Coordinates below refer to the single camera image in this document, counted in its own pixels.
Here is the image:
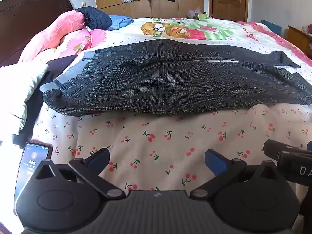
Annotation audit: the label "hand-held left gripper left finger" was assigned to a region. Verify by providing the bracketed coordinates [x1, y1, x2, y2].
[36, 148, 126, 199]

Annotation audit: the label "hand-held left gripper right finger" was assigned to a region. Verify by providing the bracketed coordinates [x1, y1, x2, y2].
[190, 149, 281, 199]

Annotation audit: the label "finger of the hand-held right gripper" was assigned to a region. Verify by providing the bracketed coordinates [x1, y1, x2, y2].
[263, 139, 312, 161]

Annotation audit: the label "dark grey plaid pants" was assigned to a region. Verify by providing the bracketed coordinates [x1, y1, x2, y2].
[43, 39, 312, 117]

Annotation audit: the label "cherry printed bed sheet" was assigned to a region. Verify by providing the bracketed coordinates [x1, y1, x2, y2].
[32, 17, 312, 193]

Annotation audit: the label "smartphone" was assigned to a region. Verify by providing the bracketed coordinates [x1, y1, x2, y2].
[13, 142, 53, 201]

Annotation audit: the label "dark cloth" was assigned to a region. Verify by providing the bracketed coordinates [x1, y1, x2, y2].
[13, 55, 78, 148]

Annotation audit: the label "white pillow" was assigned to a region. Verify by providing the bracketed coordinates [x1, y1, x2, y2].
[0, 63, 50, 142]

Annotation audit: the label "wooden nightstand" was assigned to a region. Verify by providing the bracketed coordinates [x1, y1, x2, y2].
[286, 24, 312, 59]

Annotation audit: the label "pink printed pillow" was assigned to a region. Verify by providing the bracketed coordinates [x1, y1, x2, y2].
[61, 28, 108, 56]

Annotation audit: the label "blue foam mat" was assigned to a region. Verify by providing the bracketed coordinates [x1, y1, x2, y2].
[260, 19, 283, 35]

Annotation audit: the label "blue cloth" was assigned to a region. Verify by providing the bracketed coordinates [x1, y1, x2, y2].
[107, 15, 134, 31]

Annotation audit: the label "navy jacket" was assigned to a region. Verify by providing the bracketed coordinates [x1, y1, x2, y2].
[75, 6, 113, 31]

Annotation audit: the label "plastic bag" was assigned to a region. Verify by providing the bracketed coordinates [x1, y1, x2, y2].
[187, 7, 209, 20]

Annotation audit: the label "wooden door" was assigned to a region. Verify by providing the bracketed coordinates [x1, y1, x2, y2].
[209, 0, 249, 22]

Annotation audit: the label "dark wooden headboard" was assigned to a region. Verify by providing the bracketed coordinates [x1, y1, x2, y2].
[0, 0, 74, 66]

